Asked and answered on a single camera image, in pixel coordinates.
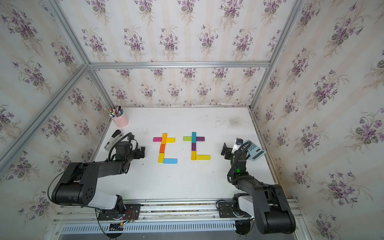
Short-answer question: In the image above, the orange wooden block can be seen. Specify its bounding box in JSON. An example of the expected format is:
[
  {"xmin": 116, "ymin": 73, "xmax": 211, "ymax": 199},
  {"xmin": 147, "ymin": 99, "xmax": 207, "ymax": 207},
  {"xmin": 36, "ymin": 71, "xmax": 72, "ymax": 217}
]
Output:
[{"xmin": 159, "ymin": 144, "xmax": 166, "ymax": 154}]

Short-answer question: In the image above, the lemon yellow block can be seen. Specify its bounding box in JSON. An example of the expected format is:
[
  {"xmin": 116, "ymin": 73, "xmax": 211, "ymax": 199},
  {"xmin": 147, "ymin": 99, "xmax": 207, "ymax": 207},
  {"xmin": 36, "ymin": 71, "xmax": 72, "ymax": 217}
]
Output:
[{"xmin": 196, "ymin": 155, "xmax": 211, "ymax": 161}]

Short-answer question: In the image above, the light blue wooden block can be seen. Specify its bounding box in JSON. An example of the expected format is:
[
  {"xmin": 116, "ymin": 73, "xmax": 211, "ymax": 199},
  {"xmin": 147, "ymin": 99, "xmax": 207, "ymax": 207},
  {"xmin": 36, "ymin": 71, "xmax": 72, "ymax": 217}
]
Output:
[{"xmin": 163, "ymin": 159, "xmax": 178, "ymax": 164}]

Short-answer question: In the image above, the orange-yellow wooden block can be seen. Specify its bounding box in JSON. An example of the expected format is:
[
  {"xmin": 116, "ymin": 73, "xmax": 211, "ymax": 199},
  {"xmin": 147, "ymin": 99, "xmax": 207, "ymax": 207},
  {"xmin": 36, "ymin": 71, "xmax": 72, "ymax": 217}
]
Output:
[{"xmin": 161, "ymin": 133, "xmax": 168, "ymax": 145}]

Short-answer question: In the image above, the teal wooden block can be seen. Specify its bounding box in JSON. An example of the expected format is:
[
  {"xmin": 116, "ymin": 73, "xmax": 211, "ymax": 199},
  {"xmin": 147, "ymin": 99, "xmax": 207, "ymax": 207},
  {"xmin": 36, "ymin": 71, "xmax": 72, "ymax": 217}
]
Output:
[{"xmin": 192, "ymin": 132, "xmax": 197, "ymax": 144}]

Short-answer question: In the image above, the green wooden block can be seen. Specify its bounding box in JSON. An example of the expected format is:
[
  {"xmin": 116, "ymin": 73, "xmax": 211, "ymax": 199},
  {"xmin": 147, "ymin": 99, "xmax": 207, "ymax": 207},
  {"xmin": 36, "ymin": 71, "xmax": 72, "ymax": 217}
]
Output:
[{"xmin": 183, "ymin": 136, "xmax": 192, "ymax": 142}]

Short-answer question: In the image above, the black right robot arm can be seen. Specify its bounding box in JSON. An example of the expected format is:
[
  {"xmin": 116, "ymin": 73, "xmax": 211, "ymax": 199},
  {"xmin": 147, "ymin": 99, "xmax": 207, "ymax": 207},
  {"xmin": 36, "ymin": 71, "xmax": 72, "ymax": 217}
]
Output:
[{"xmin": 221, "ymin": 139, "xmax": 297, "ymax": 234}]

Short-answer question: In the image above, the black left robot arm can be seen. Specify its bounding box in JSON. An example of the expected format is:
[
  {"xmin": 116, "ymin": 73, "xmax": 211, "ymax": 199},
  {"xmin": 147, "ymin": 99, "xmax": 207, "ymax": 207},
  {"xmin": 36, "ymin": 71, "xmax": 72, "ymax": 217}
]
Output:
[{"xmin": 49, "ymin": 141, "xmax": 146, "ymax": 214}]

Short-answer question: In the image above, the light blue calculator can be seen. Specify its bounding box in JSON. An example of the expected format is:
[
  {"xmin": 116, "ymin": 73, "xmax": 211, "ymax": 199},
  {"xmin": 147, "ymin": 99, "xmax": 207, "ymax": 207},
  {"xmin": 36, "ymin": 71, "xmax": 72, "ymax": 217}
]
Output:
[{"xmin": 244, "ymin": 140, "xmax": 266, "ymax": 162}]

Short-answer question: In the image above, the black and white stapler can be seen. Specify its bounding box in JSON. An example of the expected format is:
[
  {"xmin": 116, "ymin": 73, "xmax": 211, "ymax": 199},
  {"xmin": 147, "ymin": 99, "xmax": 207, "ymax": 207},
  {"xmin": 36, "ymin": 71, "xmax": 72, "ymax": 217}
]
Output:
[{"xmin": 104, "ymin": 130, "xmax": 124, "ymax": 151}]

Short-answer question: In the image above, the pink metal pen bucket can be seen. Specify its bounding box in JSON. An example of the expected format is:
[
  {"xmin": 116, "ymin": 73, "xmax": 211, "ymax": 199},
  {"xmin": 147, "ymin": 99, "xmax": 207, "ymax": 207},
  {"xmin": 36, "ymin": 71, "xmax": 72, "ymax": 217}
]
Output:
[{"xmin": 112, "ymin": 115, "xmax": 129, "ymax": 129}]

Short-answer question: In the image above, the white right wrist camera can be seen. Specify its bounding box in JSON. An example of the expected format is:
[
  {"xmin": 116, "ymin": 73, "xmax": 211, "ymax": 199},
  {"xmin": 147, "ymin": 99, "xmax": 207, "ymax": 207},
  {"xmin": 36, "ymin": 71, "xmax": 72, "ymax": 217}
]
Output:
[{"xmin": 232, "ymin": 138, "xmax": 244, "ymax": 153}]

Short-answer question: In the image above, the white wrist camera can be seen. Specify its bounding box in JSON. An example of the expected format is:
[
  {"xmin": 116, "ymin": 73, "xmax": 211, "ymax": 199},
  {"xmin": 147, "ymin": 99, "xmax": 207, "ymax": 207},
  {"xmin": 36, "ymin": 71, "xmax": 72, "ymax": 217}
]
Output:
[
  {"xmin": 232, "ymin": 138, "xmax": 244, "ymax": 153},
  {"xmin": 127, "ymin": 133, "xmax": 135, "ymax": 143}
]

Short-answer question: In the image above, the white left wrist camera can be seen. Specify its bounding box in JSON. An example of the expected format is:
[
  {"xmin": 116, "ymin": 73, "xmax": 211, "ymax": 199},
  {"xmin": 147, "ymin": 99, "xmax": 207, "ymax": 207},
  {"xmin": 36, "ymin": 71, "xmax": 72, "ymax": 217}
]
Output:
[{"xmin": 127, "ymin": 133, "xmax": 135, "ymax": 143}]

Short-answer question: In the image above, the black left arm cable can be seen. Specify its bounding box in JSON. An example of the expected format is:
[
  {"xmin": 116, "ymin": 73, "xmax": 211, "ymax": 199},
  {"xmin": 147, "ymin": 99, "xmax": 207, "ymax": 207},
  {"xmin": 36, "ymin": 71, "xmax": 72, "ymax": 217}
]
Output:
[{"xmin": 107, "ymin": 132, "xmax": 139, "ymax": 163}]

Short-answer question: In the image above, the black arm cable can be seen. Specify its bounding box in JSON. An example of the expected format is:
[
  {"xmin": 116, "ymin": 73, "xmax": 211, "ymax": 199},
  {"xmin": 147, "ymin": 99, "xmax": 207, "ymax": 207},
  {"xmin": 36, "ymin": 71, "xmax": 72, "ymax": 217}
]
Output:
[
  {"xmin": 107, "ymin": 132, "xmax": 139, "ymax": 163},
  {"xmin": 226, "ymin": 140, "xmax": 253, "ymax": 184}
]

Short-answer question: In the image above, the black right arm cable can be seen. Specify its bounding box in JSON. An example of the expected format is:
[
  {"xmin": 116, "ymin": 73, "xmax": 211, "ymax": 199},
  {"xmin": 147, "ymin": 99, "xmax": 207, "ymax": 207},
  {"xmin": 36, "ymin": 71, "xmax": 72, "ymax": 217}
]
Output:
[{"xmin": 226, "ymin": 140, "xmax": 253, "ymax": 184}]

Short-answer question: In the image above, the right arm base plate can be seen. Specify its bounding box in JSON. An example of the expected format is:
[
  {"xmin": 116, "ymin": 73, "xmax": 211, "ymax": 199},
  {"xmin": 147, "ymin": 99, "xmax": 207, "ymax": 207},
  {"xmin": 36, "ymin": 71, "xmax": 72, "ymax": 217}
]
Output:
[{"xmin": 216, "ymin": 200, "xmax": 251, "ymax": 219}]

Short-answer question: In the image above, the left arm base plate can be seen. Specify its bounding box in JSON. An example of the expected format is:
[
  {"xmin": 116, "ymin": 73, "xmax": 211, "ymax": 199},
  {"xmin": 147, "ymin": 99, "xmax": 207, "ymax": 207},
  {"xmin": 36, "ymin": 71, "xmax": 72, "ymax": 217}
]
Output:
[{"xmin": 97, "ymin": 204, "xmax": 142, "ymax": 222}]

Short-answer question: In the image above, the aluminium front rail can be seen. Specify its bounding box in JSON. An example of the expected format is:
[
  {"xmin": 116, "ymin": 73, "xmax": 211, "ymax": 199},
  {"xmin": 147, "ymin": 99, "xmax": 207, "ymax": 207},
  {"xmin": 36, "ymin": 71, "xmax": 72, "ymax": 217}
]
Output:
[{"xmin": 52, "ymin": 199, "xmax": 304, "ymax": 225}]

